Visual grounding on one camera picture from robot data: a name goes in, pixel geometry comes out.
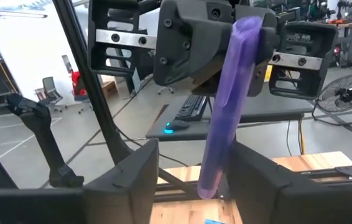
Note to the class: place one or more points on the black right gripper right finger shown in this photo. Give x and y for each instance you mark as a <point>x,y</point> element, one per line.
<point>257,186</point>

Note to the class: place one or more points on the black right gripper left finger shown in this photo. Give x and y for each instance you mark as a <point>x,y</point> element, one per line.
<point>126,186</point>

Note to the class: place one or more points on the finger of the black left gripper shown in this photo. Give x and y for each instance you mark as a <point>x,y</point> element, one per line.
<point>269,37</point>
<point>191,43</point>

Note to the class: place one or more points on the purple highlighter marker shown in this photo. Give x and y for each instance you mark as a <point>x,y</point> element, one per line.
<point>229,109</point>

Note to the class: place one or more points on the black keyboard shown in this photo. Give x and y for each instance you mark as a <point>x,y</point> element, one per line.
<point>191,107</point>

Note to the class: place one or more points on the black keyboard desk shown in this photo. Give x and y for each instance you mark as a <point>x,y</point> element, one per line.
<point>257,109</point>

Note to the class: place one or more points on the black computer mouse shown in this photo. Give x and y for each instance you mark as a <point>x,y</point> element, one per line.
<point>177,125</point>

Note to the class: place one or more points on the black floor fan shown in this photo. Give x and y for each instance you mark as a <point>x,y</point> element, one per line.
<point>345,93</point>

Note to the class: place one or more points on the grey office chair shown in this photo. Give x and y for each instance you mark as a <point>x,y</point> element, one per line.
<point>50,90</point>

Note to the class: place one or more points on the black angled support strut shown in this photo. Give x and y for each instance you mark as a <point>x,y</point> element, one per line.
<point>42,130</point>

